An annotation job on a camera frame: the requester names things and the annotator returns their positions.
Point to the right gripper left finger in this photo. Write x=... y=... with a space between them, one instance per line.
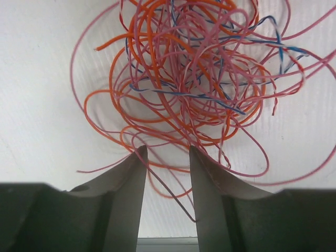
x=120 y=191

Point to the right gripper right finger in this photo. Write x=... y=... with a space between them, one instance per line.
x=231 y=214

